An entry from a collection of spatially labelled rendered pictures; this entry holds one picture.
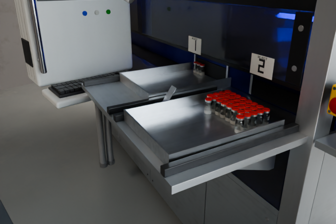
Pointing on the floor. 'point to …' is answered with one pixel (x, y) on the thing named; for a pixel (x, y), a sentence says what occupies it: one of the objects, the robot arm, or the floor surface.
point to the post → (312, 109)
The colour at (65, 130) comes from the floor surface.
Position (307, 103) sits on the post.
